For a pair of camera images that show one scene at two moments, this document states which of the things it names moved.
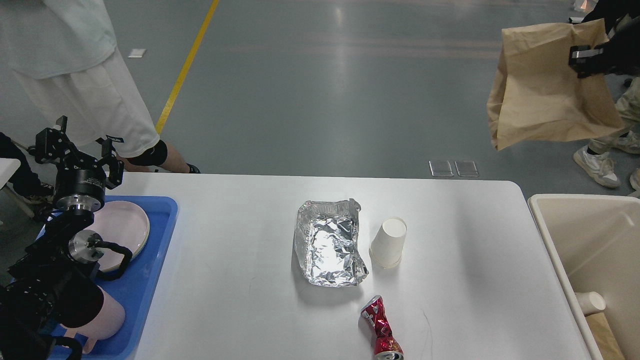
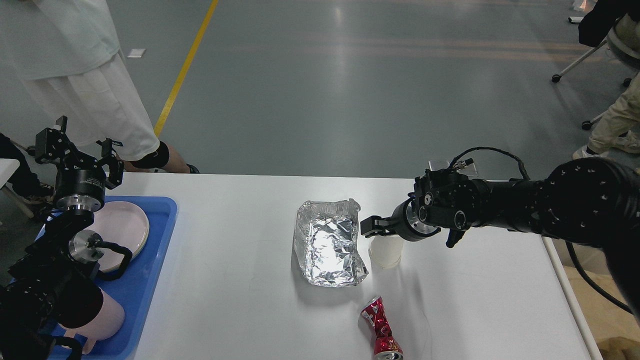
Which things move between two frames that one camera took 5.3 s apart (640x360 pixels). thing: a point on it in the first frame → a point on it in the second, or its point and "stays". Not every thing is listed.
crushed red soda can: x=387 y=347 stays
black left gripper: x=78 y=190 stays
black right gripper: x=622 y=54 → x=405 y=225
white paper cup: x=386 y=247 stays
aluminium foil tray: x=326 y=243 stays
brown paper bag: x=536 y=95 → x=606 y=318
